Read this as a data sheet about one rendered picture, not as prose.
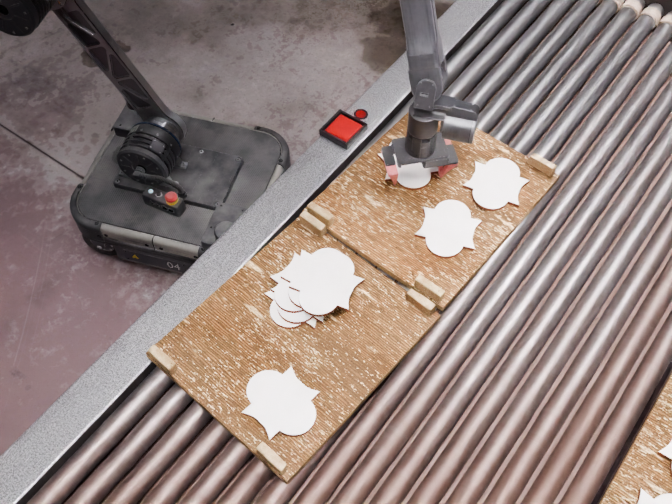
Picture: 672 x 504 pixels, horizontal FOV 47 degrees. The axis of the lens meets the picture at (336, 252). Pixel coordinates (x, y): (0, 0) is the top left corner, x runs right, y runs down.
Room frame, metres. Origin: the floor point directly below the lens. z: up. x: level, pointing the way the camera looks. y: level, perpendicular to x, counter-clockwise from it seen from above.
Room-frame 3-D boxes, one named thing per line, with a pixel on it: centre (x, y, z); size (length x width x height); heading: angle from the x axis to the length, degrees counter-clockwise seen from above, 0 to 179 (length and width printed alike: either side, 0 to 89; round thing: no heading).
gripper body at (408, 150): (1.00, -0.17, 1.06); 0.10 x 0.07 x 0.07; 100
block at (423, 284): (0.74, -0.17, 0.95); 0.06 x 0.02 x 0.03; 49
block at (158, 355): (0.60, 0.31, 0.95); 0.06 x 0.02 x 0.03; 48
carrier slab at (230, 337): (0.65, 0.08, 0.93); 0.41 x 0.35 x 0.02; 138
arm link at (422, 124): (1.00, -0.17, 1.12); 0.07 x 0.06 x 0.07; 73
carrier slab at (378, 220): (0.97, -0.20, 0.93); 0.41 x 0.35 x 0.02; 139
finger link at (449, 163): (1.01, -0.20, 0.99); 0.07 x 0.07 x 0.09; 10
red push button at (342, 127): (1.16, -0.02, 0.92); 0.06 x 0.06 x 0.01; 52
